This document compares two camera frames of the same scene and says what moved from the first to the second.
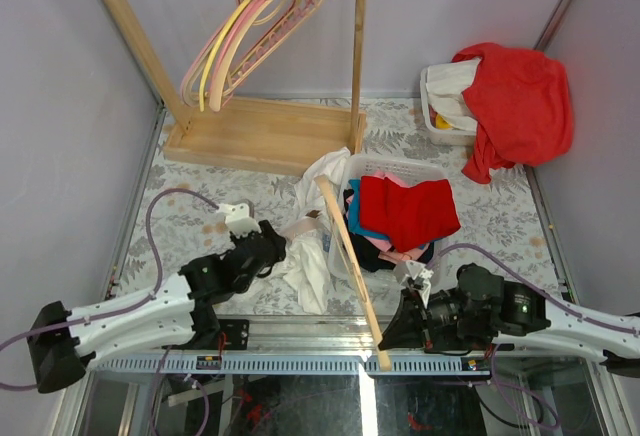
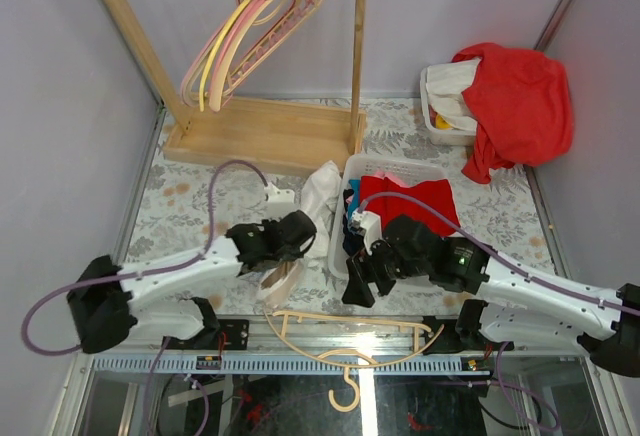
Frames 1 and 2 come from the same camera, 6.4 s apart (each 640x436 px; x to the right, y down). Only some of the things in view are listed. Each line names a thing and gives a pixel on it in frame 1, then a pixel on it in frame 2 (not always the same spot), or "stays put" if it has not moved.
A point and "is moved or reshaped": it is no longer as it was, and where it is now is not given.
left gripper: x=266 y=232 → x=268 y=223
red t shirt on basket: x=523 y=104 stays put
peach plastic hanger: x=306 y=228 → x=351 y=320
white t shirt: x=309 y=233 is moved or reshaped
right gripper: x=411 y=324 → x=357 y=291
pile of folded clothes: x=391 y=222 stays put
